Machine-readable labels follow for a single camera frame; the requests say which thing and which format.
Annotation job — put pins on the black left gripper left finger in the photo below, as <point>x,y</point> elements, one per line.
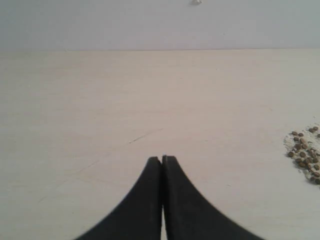
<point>139,215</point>

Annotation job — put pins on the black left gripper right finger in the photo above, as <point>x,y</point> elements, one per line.
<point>188,215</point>

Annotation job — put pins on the brown beads and crumbs pile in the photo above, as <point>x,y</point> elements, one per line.
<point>303,148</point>

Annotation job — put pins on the small white wall fixture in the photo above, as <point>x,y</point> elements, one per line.
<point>196,2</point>

